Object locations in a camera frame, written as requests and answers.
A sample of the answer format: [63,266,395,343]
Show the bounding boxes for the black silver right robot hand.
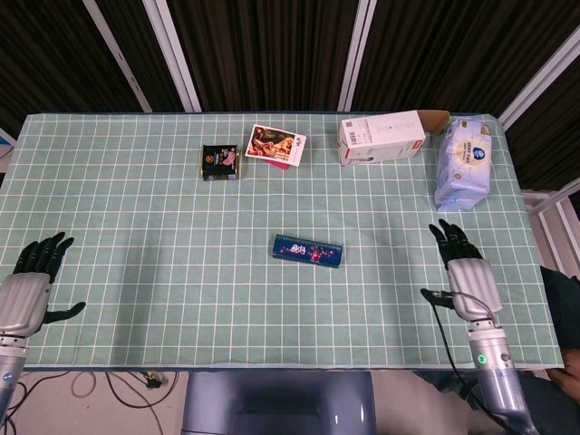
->
[420,218,503,324]

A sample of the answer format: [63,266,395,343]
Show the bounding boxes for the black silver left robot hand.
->
[0,231,86,339]

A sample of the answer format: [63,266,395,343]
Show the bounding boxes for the blue glasses case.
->
[272,233,344,269]

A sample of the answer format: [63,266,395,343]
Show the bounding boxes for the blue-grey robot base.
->
[180,370,378,435]

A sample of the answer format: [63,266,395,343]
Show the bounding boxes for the white cardboard carton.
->
[335,109,451,167]

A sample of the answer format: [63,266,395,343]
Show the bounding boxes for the person in dark clothes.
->
[538,266,580,391]

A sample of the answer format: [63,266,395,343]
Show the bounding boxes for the white metal rack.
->
[520,179,580,268]

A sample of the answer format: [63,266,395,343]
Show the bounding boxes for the light blue tissue pack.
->
[433,117,494,212]

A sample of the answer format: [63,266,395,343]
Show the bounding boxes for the green checked tablecloth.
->
[0,112,566,369]

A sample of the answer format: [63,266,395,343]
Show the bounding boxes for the white blue panel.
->
[0,126,19,158]

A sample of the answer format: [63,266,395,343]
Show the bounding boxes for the small black snack packet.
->
[200,144,242,181]

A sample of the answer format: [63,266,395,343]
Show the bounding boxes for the red tub with printed lid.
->
[245,123,307,173]

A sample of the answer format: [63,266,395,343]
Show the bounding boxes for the black pleated curtain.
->
[0,0,580,191]

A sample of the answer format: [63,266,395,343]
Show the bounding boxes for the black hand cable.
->
[425,289,508,427]

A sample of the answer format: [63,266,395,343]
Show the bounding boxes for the black floor cable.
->
[72,370,182,411]
[0,370,72,434]

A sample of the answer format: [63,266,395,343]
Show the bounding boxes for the white metal frame post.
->
[498,35,580,131]
[337,0,378,112]
[142,0,203,113]
[82,0,153,113]

